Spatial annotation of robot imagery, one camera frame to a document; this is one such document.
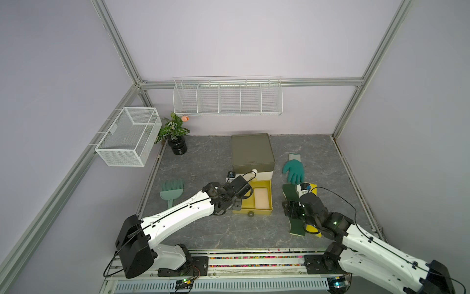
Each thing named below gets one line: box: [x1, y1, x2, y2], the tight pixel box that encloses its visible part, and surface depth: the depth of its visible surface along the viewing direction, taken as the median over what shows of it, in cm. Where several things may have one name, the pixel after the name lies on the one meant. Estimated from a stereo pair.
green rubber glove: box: [282, 153, 305, 185], surface depth 106 cm
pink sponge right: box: [253, 187, 270, 209], surface depth 92 cm
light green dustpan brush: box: [159, 179, 185, 210], surface depth 98 cm
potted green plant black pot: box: [154, 112, 191, 155], surface depth 96 cm
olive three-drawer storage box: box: [230, 132, 276, 196], surface depth 89 cm
